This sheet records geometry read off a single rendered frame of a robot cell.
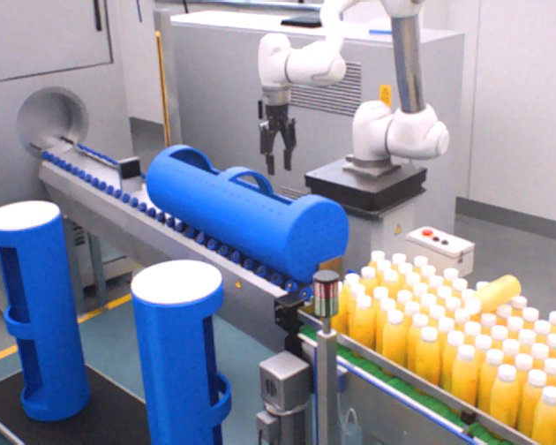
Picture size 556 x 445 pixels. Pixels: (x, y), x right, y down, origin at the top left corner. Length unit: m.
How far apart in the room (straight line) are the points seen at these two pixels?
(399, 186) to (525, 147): 2.31
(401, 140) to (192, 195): 0.82
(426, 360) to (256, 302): 0.79
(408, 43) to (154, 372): 1.41
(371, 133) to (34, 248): 1.37
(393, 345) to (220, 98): 3.21
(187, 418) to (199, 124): 3.09
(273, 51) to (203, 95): 2.82
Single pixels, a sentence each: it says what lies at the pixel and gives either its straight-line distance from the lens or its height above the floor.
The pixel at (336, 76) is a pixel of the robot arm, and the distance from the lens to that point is 2.19.
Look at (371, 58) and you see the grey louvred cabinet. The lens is 4.05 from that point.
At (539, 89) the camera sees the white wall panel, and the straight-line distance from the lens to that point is 5.00.
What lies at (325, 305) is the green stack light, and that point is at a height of 1.19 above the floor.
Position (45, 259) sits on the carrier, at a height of 0.89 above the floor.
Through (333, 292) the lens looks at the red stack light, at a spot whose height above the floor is 1.23.
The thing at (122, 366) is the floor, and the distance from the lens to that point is 3.84.
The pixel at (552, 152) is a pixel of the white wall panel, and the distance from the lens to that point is 5.05.
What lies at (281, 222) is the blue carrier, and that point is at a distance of 2.29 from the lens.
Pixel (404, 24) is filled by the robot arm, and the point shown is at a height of 1.71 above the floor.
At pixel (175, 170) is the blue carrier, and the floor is 1.19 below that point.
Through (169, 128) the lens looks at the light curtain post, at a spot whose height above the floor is 1.14.
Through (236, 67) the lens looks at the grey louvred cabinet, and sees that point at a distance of 4.78.
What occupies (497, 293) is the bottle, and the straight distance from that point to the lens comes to 2.00.
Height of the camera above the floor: 2.06
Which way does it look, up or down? 23 degrees down
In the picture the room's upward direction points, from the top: 2 degrees counter-clockwise
